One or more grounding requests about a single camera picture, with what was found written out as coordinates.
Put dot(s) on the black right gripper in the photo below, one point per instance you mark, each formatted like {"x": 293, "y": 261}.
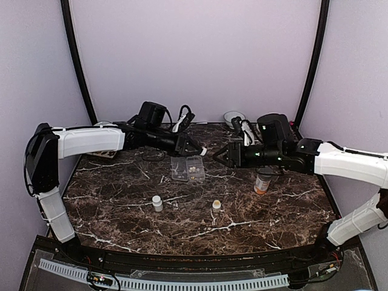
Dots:
{"x": 233, "y": 148}

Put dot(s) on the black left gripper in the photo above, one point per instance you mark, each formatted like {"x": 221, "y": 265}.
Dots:
{"x": 180, "y": 144}

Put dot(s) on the small white bottle cap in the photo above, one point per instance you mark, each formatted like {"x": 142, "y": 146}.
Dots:
{"x": 204, "y": 151}

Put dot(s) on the clear plastic pill organizer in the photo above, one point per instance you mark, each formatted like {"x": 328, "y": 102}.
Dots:
{"x": 179, "y": 167}

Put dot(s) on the orange pill bottle grey cap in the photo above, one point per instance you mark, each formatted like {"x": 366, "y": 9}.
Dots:
{"x": 262, "y": 183}

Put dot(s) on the white pill bottle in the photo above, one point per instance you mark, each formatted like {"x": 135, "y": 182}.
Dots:
{"x": 216, "y": 206}
{"x": 157, "y": 203}

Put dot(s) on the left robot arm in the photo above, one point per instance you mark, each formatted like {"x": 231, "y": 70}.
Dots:
{"x": 50, "y": 145}

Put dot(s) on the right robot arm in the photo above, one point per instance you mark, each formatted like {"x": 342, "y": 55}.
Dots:
{"x": 316, "y": 157}

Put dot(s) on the small teal patterned bowl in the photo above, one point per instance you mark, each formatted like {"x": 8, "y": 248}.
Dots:
{"x": 228, "y": 116}

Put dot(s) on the white pill bottle front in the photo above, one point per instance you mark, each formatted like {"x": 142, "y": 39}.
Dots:
{"x": 157, "y": 203}

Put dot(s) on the square floral ceramic plate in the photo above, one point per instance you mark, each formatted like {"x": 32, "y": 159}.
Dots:
{"x": 104, "y": 154}

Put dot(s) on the teal bowl on plate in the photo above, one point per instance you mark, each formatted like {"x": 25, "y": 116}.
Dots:
{"x": 102, "y": 123}

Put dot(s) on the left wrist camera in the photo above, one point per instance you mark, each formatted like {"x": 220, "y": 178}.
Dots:
{"x": 186, "y": 116}

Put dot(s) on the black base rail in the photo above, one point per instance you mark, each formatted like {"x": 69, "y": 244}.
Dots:
{"x": 109, "y": 256}

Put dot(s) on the white slotted cable duct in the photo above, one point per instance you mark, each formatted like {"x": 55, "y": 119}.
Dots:
{"x": 149, "y": 280}

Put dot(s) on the black right frame post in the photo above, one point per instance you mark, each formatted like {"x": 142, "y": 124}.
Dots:
{"x": 314, "y": 61}

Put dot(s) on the black frame post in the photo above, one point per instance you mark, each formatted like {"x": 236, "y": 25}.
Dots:
{"x": 314, "y": 61}
{"x": 76, "y": 60}

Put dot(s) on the black left frame post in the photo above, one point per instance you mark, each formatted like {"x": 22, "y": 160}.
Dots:
{"x": 76, "y": 60}

